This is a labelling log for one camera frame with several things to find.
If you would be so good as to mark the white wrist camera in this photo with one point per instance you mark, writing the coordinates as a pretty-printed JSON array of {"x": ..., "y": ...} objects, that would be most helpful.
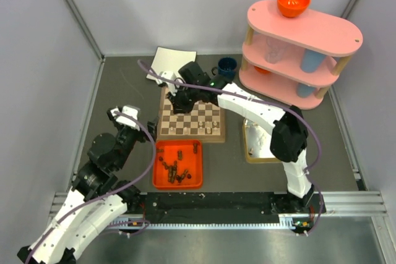
[
  {"x": 126, "y": 116},
  {"x": 167, "y": 79}
]

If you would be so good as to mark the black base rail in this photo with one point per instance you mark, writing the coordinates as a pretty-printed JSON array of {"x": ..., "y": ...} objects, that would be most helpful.
[{"x": 224, "y": 207}]

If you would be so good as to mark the light blue plastic cup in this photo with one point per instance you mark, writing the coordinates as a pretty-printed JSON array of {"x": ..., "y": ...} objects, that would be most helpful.
[{"x": 311, "y": 61}]

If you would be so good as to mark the dark rook chess piece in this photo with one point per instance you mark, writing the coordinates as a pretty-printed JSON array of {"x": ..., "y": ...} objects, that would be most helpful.
[{"x": 180, "y": 155}]

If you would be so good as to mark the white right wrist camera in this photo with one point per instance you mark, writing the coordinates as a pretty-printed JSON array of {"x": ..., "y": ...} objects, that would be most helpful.
[{"x": 167, "y": 79}]

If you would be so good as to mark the clear plastic cup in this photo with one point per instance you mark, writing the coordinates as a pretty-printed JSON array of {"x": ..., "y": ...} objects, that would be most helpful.
[{"x": 274, "y": 50}]

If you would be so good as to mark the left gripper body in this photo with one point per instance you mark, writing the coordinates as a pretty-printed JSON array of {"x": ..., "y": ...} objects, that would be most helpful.
[{"x": 127, "y": 136}]

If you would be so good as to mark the orange plastic bowl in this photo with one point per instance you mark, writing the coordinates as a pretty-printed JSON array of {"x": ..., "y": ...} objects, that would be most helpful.
[{"x": 292, "y": 8}]

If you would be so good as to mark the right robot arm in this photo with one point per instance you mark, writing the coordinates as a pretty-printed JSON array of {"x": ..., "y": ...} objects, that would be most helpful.
[{"x": 286, "y": 127}]

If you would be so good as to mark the white tall piece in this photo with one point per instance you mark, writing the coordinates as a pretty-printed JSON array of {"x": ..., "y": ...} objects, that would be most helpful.
[{"x": 208, "y": 127}]

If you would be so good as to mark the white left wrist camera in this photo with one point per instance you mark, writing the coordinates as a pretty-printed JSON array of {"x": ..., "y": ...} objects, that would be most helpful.
[{"x": 126, "y": 116}]

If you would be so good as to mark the orange plastic tray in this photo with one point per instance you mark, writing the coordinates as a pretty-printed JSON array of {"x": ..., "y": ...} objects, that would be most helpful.
[{"x": 187, "y": 173}]

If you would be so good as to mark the small orange bowl lower shelf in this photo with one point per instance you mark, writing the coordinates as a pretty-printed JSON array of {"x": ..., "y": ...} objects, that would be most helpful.
[{"x": 262, "y": 71}]

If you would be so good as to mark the wooden chess board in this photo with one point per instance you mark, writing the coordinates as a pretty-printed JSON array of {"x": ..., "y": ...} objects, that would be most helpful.
[{"x": 205, "y": 112}]

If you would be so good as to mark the dark blue enamel mug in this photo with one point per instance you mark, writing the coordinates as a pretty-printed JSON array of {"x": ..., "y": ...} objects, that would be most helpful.
[{"x": 226, "y": 67}]

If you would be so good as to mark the white square plate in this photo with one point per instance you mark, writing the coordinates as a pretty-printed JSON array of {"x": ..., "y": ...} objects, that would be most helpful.
[{"x": 166, "y": 59}]

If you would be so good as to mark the dark long chess piece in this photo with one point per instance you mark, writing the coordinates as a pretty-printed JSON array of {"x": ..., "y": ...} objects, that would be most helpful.
[{"x": 170, "y": 174}]

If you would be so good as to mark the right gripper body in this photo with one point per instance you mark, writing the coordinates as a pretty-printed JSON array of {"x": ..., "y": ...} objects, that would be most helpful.
[{"x": 184, "y": 99}]

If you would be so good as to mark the pink three-tier shelf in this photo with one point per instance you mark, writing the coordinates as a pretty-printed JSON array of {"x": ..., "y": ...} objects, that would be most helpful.
[{"x": 337, "y": 38}]

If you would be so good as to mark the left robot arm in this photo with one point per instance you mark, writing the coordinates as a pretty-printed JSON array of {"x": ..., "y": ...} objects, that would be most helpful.
[{"x": 96, "y": 197}]

